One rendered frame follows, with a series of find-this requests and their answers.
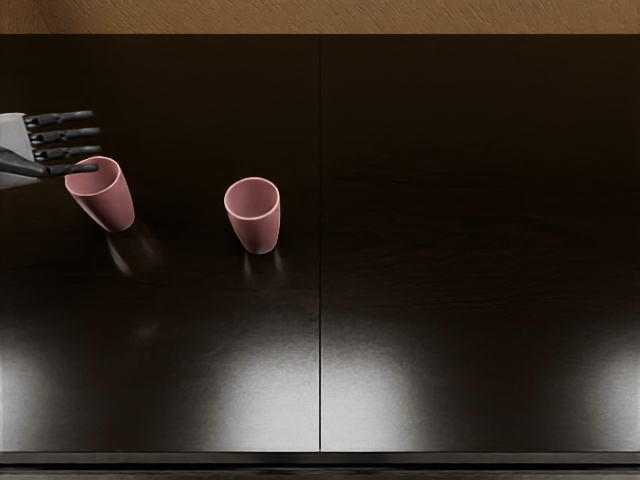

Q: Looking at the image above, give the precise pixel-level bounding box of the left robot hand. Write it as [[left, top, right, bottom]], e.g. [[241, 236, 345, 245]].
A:
[[0, 109, 104, 190]]

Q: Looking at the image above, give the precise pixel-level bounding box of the pink cup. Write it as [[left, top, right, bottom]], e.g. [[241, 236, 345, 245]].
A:
[[223, 176, 281, 255], [64, 155, 136, 233]]

